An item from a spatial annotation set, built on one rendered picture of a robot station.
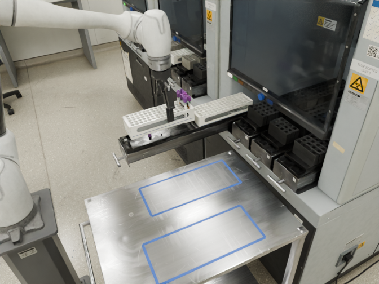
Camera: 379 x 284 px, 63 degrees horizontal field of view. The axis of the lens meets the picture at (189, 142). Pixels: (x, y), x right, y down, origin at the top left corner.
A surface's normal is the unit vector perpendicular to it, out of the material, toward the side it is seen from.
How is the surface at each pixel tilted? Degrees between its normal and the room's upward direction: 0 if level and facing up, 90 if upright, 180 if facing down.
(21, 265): 90
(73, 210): 0
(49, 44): 90
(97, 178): 0
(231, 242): 0
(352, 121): 90
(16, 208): 90
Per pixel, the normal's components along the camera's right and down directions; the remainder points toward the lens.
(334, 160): -0.89, 0.30
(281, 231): -0.05, -0.80
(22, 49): 0.45, 0.52
